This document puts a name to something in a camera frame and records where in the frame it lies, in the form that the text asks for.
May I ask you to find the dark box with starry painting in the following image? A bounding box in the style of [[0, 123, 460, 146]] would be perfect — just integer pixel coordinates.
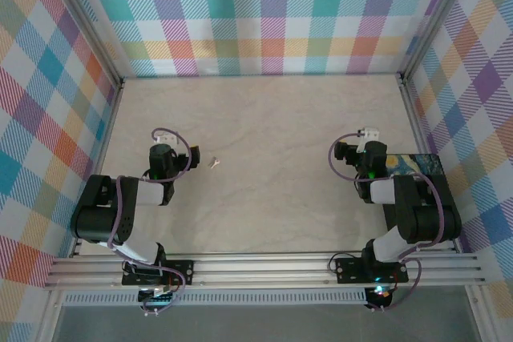
[[382, 152, 460, 231]]

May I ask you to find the black controller board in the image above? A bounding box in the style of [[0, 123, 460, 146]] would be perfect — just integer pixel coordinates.
[[138, 285, 177, 307], [367, 284, 396, 308]]

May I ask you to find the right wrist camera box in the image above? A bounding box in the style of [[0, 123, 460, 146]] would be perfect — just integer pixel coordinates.
[[357, 127, 381, 154]]

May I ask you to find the aluminium table side rail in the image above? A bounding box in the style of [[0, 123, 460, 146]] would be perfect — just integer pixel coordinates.
[[67, 77, 126, 259], [398, 73, 462, 255]]

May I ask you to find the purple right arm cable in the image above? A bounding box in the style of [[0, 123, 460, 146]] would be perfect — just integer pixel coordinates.
[[328, 130, 446, 313]]

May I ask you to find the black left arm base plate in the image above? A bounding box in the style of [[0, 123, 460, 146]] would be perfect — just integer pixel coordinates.
[[121, 260, 196, 287]]

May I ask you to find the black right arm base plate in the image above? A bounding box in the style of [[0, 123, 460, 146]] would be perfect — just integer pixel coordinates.
[[334, 255, 410, 285]]

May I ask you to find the long aluminium base rail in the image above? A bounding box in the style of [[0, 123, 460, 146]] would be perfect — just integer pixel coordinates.
[[43, 252, 488, 290]]

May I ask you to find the grey slotted cable duct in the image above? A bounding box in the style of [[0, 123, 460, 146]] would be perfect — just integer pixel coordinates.
[[62, 288, 368, 307]]

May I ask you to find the aluminium frame post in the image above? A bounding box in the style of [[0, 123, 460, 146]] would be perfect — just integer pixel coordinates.
[[42, 0, 125, 87], [398, 0, 478, 82]]

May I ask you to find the aluminium frame leg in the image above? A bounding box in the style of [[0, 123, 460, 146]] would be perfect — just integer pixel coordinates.
[[467, 284, 493, 342], [38, 289, 63, 342]]

